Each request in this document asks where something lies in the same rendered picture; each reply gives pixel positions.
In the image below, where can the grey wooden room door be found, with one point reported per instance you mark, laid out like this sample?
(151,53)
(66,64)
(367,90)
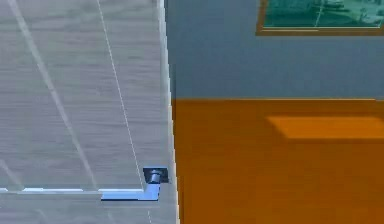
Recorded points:
(66,100)

